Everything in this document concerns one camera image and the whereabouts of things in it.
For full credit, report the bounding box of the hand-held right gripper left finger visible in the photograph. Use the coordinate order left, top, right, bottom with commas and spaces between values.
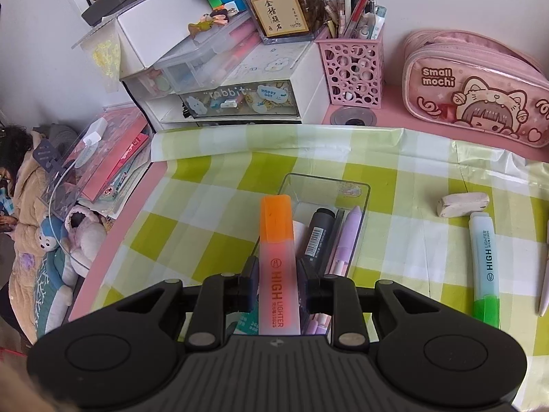
116, 256, 259, 350

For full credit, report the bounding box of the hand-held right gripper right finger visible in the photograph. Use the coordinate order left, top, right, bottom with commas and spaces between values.
299, 259, 432, 350

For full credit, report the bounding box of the orange highlighter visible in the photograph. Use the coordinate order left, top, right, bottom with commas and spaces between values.
257, 195, 303, 336

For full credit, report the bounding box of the grey whiteboard marker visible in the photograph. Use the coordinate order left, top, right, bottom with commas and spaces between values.
302, 207, 337, 269

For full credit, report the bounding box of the dark grey rectangular block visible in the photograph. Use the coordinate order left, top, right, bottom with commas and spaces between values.
332, 207, 347, 273

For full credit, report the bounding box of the lilac capped pen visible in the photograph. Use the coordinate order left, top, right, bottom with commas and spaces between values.
325, 206, 365, 277

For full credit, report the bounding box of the clear plastic tray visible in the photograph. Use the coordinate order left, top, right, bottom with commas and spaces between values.
234, 173, 372, 336

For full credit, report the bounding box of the teal white packet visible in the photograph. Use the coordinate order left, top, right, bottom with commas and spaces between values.
235, 311, 260, 336

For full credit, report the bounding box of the green checked tablecloth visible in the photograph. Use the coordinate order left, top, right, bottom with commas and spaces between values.
92, 124, 549, 412

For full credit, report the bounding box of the pink white plush toy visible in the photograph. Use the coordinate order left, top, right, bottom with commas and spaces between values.
64, 207, 108, 277

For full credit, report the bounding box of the silver desk grommet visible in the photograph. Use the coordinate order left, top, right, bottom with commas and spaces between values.
329, 105, 378, 127

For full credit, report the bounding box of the white eraser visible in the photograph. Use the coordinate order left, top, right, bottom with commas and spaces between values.
436, 192, 490, 219

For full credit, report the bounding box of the green highlighter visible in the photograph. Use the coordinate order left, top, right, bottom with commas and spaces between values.
468, 211, 502, 329

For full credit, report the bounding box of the stack of pink books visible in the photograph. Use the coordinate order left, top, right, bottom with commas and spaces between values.
79, 107, 151, 219

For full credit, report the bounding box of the white drawer organizer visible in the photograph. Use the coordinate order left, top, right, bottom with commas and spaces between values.
120, 43, 333, 131

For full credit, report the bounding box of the blue white plush toy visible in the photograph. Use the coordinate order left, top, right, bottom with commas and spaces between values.
34, 219, 75, 322

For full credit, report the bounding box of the pink perforated pen holder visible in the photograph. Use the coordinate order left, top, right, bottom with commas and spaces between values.
315, 23, 384, 108

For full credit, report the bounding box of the clear plastic storage box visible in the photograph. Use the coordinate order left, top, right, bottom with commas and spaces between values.
154, 21, 262, 95

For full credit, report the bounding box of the white purple-topped pen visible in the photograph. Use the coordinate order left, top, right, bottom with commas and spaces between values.
538, 219, 549, 317

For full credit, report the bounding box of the purple slotted stand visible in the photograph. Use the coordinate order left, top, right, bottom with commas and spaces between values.
32, 135, 65, 176

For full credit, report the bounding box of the pink cartoon pencil case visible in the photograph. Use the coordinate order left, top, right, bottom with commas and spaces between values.
402, 29, 549, 149

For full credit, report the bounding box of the small figurine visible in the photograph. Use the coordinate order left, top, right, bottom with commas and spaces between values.
188, 7, 230, 35

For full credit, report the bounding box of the calligraphy card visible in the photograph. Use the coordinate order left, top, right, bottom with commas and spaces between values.
250, 0, 309, 37

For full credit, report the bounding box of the yellow patterned clear sheet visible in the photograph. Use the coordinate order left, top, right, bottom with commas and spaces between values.
71, 21, 123, 82

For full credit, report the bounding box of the white cardboard box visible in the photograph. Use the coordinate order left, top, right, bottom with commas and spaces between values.
116, 0, 232, 69

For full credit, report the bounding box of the bunch of pens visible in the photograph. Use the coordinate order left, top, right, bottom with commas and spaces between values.
324, 0, 387, 39

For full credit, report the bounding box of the white charger with cable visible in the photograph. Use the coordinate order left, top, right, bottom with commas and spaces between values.
45, 120, 109, 267

